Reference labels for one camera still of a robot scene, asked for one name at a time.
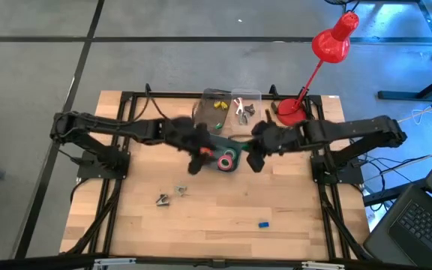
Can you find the black open laptop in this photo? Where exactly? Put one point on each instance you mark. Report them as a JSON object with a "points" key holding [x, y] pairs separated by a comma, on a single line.
{"points": [[414, 232]]}

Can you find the green stapler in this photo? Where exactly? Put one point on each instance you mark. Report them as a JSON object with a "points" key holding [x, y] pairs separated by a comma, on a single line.
{"points": [[218, 126]]}

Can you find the black frame clamp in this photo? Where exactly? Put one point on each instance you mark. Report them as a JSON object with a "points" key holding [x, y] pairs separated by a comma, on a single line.
{"points": [[273, 90], [148, 89]]}

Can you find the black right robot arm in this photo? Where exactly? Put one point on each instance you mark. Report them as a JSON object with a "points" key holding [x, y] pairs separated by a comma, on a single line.
{"points": [[351, 131]]}

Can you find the pink tape roll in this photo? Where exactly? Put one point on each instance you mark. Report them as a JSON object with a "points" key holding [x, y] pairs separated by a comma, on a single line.
{"points": [[219, 163]]}

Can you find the black staple remover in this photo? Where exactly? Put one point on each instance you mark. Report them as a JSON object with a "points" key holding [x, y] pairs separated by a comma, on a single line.
{"points": [[249, 109]]}

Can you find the red desk lamp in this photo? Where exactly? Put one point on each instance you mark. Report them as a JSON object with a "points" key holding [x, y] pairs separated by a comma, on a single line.
{"points": [[328, 45]]}

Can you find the dark grey staple remover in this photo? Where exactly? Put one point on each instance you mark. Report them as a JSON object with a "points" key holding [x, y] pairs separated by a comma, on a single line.
{"points": [[162, 200]]}

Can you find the white staple remover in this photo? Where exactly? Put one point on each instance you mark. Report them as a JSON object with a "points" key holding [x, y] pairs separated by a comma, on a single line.
{"points": [[180, 190]]}

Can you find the white clip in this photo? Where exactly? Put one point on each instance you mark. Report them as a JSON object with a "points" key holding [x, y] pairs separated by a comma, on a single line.
{"points": [[238, 105]]}

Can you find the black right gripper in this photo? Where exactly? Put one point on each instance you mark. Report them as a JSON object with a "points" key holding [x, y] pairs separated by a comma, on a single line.
{"points": [[279, 138]]}

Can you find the black table frame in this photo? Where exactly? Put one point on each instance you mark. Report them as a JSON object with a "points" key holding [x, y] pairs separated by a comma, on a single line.
{"points": [[171, 94]]}

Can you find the smoky grey plastic bin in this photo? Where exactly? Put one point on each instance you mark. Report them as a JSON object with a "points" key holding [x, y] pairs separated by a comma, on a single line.
{"points": [[206, 112]]}

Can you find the blue stapler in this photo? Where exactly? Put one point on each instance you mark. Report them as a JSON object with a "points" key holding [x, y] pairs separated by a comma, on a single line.
{"points": [[263, 225]]}

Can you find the green tape roll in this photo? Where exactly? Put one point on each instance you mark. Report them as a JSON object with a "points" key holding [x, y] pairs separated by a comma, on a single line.
{"points": [[235, 153]]}

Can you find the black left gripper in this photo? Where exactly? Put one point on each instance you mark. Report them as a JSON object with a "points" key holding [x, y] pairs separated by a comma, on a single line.
{"points": [[186, 135]]}

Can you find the orange tape roll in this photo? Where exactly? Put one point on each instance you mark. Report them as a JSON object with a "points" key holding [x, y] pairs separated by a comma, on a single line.
{"points": [[206, 152]]}

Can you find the black desk leg frame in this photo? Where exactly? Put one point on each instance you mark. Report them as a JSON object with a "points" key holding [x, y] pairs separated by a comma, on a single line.
{"points": [[411, 95]]}

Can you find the clear plastic bin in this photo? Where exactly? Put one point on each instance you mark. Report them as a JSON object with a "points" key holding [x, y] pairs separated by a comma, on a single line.
{"points": [[251, 122]]}

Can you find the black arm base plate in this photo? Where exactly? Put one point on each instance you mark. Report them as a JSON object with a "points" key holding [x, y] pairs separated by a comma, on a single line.
{"points": [[88, 170], [351, 176]]}

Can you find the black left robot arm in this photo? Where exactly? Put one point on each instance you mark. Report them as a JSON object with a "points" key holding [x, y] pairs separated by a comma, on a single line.
{"points": [[99, 127]]}

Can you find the teal plastic bin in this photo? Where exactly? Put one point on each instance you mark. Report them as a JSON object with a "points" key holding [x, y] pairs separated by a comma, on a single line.
{"points": [[223, 142]]}

